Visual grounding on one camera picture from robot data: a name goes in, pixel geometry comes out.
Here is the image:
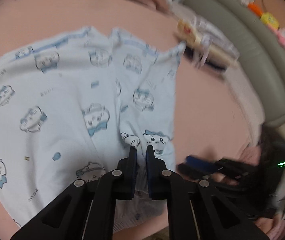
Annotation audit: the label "orange carrot plush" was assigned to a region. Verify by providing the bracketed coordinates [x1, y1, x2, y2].
[247, 2, 261, 15]

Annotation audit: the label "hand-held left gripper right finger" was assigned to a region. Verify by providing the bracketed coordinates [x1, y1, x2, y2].
[145, 146, 271, 240]

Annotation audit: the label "light blue printed pants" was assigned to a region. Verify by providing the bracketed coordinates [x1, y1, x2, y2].
[0, 26, 186, 234]

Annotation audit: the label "yellow sponge plush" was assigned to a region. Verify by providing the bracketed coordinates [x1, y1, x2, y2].
[260, 12, 280, 29]

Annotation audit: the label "grey-green sofa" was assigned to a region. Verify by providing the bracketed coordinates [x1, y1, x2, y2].
[180, 0, 285, 128]

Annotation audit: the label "white ribbon-trimmed garment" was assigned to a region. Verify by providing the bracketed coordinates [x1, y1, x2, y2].
[195, 34, 213, 68]

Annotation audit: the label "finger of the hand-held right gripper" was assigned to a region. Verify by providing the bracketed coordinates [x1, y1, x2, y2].
[185, 156, 223, 173]
[177, 163, 218, 180]

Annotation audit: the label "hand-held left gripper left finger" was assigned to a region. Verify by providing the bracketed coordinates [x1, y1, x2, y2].
[10, 146, 138, 240]

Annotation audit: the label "person's right forearm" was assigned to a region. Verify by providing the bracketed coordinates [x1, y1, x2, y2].
[255, 215, 285, 240]

